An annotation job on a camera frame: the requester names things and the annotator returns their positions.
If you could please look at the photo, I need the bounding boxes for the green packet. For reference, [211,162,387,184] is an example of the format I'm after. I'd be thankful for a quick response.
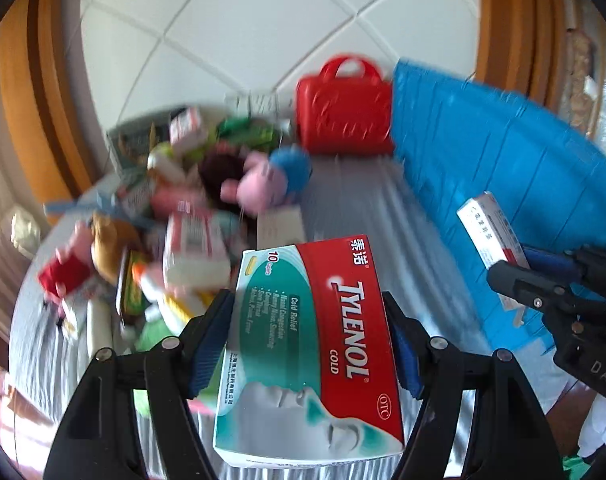
[217,116,280,152]

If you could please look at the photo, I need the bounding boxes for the clear plastic bag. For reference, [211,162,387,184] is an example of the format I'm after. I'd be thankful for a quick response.
[8,209,42,252]

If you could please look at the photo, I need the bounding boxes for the blue plastic crate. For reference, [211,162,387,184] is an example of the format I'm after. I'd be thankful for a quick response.
[393,57,606,356]

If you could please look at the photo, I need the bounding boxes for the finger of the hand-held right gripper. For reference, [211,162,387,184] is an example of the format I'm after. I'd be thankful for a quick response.
[487,259,584,313]
[522,244,591,283]

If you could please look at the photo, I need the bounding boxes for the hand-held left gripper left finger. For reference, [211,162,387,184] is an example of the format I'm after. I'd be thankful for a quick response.
[43,287,237,480]

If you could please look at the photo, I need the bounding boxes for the beige curtain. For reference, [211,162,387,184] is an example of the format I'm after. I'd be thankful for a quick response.
[0,125,49,346]

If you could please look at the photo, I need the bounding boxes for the white wall socket panel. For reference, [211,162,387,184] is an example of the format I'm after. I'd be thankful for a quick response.
[224,91,280,117]

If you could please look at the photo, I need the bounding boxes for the white bottle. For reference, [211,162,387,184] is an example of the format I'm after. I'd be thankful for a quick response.
[84,299,115,358]

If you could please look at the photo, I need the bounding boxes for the red and teal medicine box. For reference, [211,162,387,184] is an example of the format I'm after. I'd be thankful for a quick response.
[212,234,407,469]

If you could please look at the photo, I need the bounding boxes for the pig plush in blue shirt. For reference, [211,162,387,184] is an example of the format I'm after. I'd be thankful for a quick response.
[220,144,314,217]

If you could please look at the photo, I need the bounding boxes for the person's white clothing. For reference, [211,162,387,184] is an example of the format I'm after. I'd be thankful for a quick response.
[577,394,606,465]

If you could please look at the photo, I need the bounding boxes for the black framed box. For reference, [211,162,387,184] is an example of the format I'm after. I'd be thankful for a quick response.
[106,109,184,173]

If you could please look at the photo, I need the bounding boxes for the wooden frame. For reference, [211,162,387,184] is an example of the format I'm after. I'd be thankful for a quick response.
[475,0,570,128]
[0,0,93,202]

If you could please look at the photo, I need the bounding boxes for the green round toy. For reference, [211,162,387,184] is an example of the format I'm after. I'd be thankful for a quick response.
[147,141,188,182]

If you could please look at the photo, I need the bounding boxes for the red plastic toy case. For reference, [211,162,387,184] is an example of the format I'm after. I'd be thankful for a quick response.
[295,54,397,157]

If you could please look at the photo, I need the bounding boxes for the pink and white box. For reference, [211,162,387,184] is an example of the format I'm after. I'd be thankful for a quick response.
[169,106,210,152]

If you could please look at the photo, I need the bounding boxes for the dark brown plush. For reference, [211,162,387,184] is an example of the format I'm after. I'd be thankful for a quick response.
[199,151,250,207]

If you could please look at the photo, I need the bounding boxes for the pig plush in red dress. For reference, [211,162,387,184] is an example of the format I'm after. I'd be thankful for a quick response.
[37,222,96,308]

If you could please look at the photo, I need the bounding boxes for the white and red medicine box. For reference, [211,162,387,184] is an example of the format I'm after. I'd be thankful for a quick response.
[456,191,532,312]

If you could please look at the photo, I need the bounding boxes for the pink and white carton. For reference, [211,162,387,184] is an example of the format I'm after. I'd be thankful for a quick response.
[162,209,232,293]

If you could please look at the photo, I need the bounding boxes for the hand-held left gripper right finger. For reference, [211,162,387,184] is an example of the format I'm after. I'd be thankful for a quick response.
[382,291,566,480]

